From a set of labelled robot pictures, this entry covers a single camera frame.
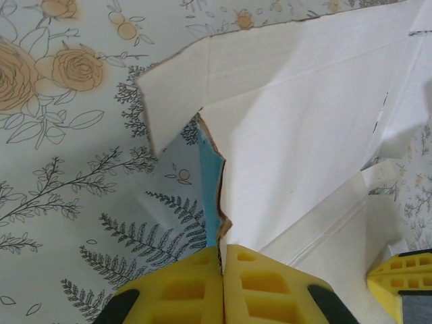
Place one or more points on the floral table cover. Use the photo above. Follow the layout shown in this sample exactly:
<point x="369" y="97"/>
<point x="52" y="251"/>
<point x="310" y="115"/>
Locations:
<point x="67" y="168"/>

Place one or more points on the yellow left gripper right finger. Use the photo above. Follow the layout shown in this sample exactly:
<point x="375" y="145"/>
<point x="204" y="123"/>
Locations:
<point x="270" y="290"/>

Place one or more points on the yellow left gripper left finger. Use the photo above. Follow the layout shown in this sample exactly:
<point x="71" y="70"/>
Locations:
<point x="175" y="290"/>

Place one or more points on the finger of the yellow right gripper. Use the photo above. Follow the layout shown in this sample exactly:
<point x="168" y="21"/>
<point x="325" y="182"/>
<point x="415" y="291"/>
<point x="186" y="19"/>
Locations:
<point x="391" y="280"/>

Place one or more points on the teal paper box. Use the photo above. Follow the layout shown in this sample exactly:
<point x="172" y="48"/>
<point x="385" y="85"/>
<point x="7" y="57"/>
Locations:
<point x="287" y="135"/>

